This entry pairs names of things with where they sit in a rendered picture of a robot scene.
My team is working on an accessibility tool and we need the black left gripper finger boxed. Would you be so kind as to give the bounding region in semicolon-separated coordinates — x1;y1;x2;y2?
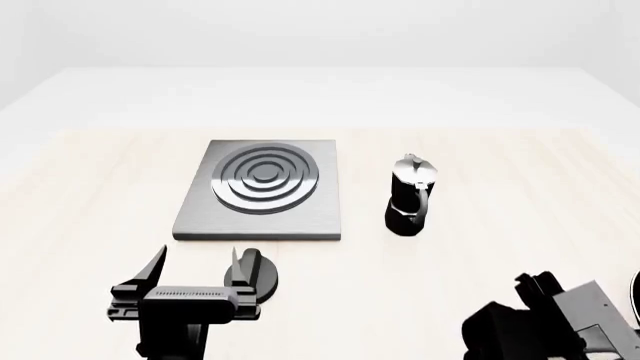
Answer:
230;246;258;302
111;244;169;302

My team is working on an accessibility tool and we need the black oval stove knob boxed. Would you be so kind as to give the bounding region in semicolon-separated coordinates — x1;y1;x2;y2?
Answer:
223;247;280;303

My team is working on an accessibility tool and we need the black frying pan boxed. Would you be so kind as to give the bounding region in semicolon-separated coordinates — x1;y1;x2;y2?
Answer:
628;269;640;324

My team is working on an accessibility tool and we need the grey stove plate with rings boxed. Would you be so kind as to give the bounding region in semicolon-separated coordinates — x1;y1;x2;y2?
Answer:
172;138;344;243

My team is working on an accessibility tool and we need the black moka pot silver lid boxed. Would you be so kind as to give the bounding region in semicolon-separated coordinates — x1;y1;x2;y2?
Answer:
384;152;440;238

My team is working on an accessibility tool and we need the grey left gripper camera box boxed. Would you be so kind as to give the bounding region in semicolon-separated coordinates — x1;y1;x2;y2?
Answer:
141;285;237;325

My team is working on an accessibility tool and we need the grey gripper camera box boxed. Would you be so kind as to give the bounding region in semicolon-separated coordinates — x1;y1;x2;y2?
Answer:
141;285;237;325
551;278;640;356

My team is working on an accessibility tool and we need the grey right gripper camera box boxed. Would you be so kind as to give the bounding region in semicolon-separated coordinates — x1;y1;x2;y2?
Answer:
551;278;640;356

